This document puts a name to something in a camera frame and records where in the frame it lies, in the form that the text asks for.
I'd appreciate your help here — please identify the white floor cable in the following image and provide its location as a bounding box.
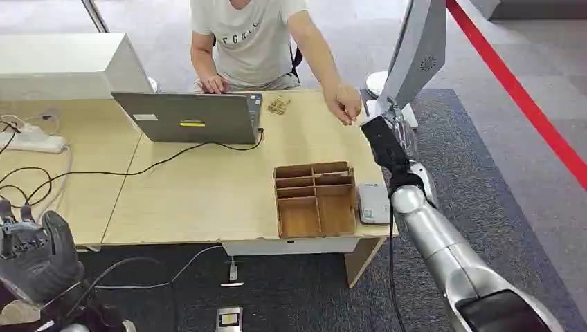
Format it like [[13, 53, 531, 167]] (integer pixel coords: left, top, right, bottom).
[[93, 244, 226, 291]]

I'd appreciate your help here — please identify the white desk front panel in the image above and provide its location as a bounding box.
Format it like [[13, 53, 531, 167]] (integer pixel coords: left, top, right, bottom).
[[221, 237, 359, 257]]

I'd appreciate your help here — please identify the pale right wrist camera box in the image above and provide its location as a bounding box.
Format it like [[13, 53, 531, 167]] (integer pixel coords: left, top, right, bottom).
[[409, 161, 440, 208]]

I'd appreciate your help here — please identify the silver display on stand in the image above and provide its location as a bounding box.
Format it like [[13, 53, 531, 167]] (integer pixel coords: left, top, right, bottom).
[[374, 0, 448, 116]]

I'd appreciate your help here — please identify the person's right hand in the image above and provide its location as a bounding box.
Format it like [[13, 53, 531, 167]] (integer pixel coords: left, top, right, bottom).
[[199, 74, 232, 95]]

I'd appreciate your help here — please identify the person's hand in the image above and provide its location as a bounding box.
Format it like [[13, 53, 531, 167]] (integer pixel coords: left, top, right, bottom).
[[323, 84, 363, 127], [199, 74, 232, 95]]

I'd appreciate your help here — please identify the short black cable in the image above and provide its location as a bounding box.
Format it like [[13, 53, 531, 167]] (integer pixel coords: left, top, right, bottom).
[[0, 120, 22, 156]]

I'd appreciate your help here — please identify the grey metal pole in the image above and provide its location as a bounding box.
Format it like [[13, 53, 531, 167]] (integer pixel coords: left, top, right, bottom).
[[81, 0, 111, 34]]

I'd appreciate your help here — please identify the small pile of wooden pieces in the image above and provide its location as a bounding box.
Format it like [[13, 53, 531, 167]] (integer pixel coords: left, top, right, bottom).
[[267, 95, 292, 116]]

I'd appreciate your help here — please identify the wooden compartment box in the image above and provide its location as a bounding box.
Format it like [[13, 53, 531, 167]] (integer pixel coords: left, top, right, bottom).
[[273, 160, 358, 240]]

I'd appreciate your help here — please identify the white plug adapter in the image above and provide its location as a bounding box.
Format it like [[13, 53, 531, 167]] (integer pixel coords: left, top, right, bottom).
[[219, 256, 245, 288]]

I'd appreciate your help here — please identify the white power strip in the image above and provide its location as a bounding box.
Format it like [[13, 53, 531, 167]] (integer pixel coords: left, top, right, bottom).
[[0, 123, 69, 155]]

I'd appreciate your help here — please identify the dark robot right hand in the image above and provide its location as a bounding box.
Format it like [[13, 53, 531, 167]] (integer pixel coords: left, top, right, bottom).
[[361, 106, 419, 185]]

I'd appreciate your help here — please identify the grey laptop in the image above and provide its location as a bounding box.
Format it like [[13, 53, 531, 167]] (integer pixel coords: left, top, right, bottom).
[[111, 91, 264, 146]]

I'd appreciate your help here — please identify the long black laptop cable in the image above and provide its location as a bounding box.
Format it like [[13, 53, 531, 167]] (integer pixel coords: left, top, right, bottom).
[[0, 128, 266, 208]]

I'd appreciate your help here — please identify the red barrier belt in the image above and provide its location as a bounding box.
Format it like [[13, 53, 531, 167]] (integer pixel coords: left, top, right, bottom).
[[446, 0, 587, 192]]

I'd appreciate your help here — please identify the person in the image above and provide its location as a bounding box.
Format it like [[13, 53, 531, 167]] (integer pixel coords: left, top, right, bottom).
[[189, 0, 364, 127]]

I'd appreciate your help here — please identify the large white box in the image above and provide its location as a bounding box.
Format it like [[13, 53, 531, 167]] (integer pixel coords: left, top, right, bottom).
[[0, 32, 154, 102]]

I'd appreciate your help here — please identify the flat grey card reader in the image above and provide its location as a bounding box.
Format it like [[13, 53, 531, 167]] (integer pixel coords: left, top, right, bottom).
[[356, 183, 392, 226]]

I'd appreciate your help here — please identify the person's left hand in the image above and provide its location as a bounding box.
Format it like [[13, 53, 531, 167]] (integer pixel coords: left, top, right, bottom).
[[323, 84, 363, 127]]

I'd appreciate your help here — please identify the white round stand base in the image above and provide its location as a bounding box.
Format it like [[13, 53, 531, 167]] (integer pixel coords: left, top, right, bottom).
[[365, 70, 419, 130]]

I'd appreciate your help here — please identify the wooden desk leg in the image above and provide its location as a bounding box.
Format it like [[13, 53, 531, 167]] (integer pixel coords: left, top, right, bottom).
[[344, 237, 388, 289]]

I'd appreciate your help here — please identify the steel floor socket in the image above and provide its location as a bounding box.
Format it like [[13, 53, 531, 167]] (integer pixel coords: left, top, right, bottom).
[[215, 306, 244, 332]]

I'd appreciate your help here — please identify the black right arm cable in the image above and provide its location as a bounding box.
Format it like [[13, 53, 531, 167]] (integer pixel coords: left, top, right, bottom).
[[388, 196, 408, 332]]

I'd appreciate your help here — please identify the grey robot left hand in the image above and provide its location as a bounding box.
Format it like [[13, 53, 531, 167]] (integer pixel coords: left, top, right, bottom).
[[0, 199, 87, 306]]

